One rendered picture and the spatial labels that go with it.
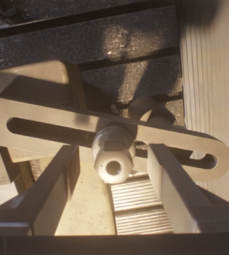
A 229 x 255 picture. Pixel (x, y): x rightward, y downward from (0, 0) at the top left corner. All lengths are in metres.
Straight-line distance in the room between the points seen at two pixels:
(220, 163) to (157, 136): 0.08
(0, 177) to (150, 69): 0.35
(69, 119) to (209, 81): 0.43
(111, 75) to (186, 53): 0.20
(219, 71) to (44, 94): 0.45
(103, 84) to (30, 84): 0.24
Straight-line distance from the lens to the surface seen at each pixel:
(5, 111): 0.21
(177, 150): 0.23
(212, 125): 0.57
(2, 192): 0.27
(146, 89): 0.44
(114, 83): 0.43
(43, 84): 0.22
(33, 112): 0.20
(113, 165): 0.15
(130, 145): 0.17
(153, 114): 0.31
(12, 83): 0.23
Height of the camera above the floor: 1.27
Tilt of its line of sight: 75 degrees down
